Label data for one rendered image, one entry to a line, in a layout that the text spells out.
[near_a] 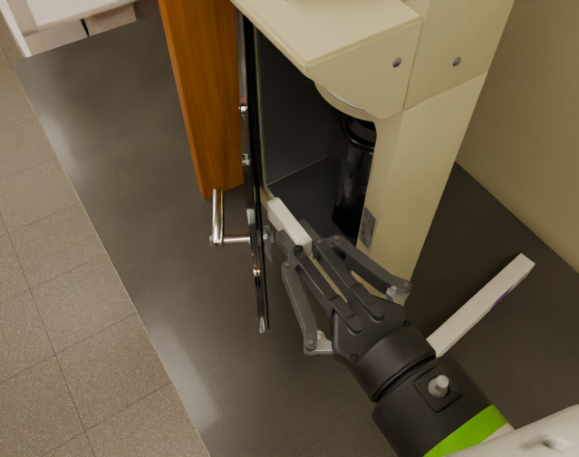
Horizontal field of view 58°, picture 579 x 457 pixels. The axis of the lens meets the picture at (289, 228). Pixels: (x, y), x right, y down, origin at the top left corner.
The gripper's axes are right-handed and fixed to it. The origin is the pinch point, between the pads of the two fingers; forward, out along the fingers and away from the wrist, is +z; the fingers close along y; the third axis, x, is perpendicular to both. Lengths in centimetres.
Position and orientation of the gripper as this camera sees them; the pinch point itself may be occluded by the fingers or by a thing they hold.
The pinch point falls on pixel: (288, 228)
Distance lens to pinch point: 58.1
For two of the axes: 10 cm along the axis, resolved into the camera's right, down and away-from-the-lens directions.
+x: 0.0, 5.8, 8.1
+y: -8.5, 4.4, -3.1
